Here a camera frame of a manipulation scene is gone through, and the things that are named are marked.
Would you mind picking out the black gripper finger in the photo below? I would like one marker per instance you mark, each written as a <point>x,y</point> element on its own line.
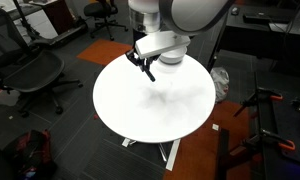
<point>132,58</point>
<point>150,62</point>

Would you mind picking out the black mesh office chair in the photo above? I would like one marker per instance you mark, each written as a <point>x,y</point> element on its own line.
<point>33,73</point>

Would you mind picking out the dark brown cabinet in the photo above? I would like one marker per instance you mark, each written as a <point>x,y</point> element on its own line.
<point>60,15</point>

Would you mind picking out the black work table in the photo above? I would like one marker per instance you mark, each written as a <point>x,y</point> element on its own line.
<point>286,126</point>

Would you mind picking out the white table base legs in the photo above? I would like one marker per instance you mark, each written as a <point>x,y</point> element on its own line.
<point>173,155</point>

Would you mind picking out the grey computer mouse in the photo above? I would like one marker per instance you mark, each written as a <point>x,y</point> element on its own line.
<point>235,11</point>

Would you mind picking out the black electric scooter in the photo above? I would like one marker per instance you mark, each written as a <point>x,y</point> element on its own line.
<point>63,35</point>

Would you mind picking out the tiny white floor scrap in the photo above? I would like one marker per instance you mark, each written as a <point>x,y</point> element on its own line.
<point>10,117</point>

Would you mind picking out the red black backpack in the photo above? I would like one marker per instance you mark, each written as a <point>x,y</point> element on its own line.
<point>33,150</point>

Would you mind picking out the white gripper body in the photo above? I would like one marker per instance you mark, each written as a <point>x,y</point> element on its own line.
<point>163,43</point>

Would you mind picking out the white plastic floor object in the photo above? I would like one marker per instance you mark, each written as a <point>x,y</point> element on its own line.
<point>3,99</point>

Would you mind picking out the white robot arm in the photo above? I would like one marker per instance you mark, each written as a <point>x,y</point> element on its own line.
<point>190,13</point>

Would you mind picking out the grey round bowl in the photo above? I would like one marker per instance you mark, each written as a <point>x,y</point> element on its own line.
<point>172,59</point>

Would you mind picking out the translucent plastic bag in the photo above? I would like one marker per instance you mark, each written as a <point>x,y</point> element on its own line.
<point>220,83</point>

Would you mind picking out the dark grey desk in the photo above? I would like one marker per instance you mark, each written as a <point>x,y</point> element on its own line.
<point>256,36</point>

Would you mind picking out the white cabinet desk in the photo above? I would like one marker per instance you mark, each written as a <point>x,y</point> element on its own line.
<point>43,25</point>

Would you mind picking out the black desk keyboard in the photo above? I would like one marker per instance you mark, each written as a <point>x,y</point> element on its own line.
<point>256,17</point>

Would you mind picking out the black stand post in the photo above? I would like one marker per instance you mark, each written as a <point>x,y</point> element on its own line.
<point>222,150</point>

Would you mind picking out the black swivel office chair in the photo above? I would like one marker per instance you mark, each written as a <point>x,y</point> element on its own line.
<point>100,10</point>

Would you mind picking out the small white paper scrap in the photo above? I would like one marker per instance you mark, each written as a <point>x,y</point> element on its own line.
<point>215,127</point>

